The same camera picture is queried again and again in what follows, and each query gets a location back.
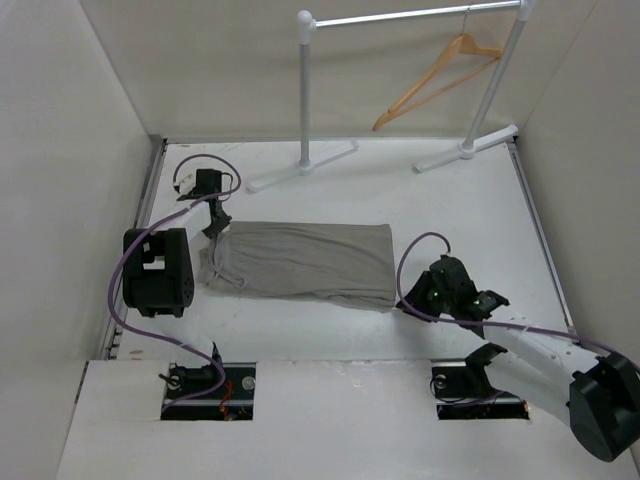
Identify left metal table rail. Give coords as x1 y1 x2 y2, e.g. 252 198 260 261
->
98 135 167 360

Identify wooden clothes hanger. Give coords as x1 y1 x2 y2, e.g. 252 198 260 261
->
372 20 506 133

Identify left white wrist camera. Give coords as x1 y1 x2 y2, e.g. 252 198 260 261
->
174 173 197 202

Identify white clothes rack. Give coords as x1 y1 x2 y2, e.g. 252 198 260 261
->
247 1 536 193

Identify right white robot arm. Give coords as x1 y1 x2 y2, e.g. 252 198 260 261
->
396 255 639 462

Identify grey trousers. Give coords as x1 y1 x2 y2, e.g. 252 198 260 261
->
198 221 396 311

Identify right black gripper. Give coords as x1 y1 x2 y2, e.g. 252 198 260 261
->
394 270 455 324

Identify metal table rail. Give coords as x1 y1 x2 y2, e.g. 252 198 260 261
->
506 136 576 334
98 135 167 360

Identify right metal table rail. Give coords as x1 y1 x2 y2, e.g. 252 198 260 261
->
506 136 576 334

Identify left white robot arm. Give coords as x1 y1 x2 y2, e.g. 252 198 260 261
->
112 169 241 318

